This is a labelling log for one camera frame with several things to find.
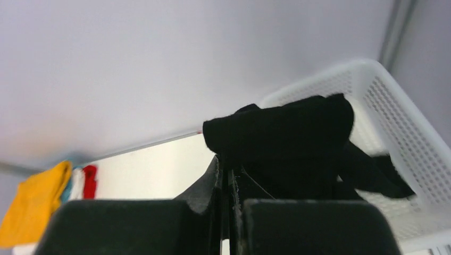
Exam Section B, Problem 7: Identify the right aluminium frame post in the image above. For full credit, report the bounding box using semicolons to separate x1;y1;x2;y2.
378;0;418;72

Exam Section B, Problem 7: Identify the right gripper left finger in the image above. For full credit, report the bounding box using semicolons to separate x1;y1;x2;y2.
35;157;223;254

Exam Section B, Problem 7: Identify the black t shirt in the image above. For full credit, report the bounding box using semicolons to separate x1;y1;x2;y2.
202;93;415;200

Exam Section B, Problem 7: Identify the folded white t shirt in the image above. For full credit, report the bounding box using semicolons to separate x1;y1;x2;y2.
69;167;85;201

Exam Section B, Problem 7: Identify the folded red t shirt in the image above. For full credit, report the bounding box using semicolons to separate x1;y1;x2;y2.
82;165;97;199

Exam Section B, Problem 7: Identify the folded orange t shirt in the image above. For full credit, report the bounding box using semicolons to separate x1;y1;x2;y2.
1;160;72;249

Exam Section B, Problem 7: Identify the folded light blue t shirt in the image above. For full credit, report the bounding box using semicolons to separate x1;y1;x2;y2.
60;174;72;203

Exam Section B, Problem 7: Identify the white plastic basket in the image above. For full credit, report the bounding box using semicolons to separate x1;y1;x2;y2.
259;59;450;254

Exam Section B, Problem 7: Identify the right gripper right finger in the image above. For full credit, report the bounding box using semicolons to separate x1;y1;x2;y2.
228;168;401;254

